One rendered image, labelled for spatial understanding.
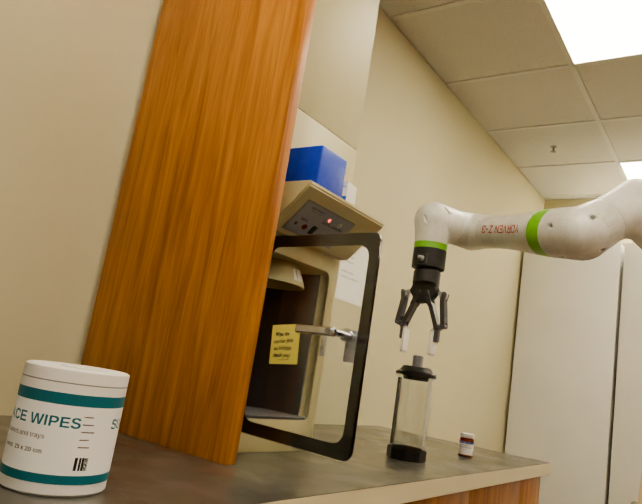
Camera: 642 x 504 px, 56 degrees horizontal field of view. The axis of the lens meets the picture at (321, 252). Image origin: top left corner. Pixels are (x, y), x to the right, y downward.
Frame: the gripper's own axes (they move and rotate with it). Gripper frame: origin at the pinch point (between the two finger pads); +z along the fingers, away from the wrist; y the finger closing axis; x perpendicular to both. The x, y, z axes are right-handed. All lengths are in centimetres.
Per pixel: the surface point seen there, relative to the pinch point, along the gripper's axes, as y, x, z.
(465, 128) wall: -56, 138, -129
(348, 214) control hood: -1.9, -39.9, -24.4
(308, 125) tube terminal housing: -12, -47, -44
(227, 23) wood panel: -26, -65, -63
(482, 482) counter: 17.8, 10.9, 32.7
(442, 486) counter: 17.9, -15.2, 32.1
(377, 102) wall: -56, 47, -101
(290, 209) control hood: -6, -56, -21
